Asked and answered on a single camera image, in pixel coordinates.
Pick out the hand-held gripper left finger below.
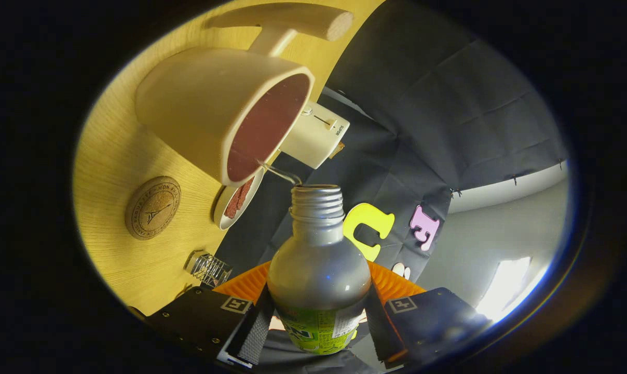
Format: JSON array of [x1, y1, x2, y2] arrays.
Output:
[[129, 260, 276, 368]]

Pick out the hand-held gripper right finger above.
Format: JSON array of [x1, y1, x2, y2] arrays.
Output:
[[364, 260, 493, 367]]

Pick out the silver bottle with green label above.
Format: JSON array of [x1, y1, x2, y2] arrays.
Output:
[[267, 184, 372, 356]]

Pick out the round cork coaster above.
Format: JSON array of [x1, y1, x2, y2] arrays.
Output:
[[125, 176, 182, 241]]

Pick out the cream cup with wooden handle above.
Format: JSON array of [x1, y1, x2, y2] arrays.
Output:
[[135, 3, 355, 188]]

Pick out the small white plate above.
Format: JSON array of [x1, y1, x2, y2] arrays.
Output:
[[213, 167, 266, 231]]

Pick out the bacon strips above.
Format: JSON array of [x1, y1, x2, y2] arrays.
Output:
[[224, 177, 255, 219]]

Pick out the cream toaster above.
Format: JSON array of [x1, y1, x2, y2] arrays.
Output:
[[280, 100, 350, 170]]

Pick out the wooden table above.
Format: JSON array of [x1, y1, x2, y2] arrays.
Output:
[[74, 0, 387, 317]]

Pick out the wire mesh basket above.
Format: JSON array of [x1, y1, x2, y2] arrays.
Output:
[[184, 250, 233, 288]]

